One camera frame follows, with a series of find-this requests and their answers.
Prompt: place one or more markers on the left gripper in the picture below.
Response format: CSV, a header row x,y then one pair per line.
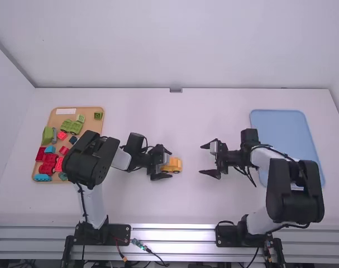
x,y
155,159

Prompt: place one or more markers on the pile of toy bricks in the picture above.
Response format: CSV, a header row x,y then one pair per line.
x,y
47,163

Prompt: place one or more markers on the tan tray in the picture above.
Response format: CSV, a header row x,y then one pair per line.
x,y
96,128

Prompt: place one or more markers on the white label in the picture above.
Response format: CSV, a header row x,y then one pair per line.
x,y
66,111

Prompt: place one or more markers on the yellow toy car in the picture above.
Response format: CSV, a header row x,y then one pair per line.
x,y
175,163

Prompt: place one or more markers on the red toy brick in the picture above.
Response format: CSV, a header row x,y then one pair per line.
x,y
61,135
64,150

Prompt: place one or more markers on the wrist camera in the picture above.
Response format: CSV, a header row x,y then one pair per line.
x,y
213,148
166,159

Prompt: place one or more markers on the blue mat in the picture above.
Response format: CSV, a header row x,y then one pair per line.
x,y
281,128

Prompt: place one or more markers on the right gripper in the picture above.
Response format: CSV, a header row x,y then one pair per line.
x,y
222,159

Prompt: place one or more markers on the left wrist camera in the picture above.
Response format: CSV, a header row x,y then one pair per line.
x,y
166,159

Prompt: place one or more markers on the silver rails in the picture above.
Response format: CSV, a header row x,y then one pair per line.
x,y
180,237

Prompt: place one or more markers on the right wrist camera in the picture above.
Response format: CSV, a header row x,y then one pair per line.
x,y
213,148

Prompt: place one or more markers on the dark green toy brick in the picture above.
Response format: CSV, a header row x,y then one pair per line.
x,y
98,116

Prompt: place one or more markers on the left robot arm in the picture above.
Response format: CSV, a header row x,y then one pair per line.
x,y
88,156

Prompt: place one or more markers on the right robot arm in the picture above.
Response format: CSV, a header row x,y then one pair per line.
x,y
295,190

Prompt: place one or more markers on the green wheeled toy brick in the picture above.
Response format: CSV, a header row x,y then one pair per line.
x,y
71,127

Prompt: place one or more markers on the light green toy brick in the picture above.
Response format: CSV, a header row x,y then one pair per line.
x,y
80,119

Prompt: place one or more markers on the olive green toy brick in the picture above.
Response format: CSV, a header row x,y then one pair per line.
x,y
48,135

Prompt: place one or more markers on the dark teal toy brick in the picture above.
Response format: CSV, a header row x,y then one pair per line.
x,y
73,139

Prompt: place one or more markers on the cyan toy brick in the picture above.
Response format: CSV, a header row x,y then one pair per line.
x,y
42,177
49,150

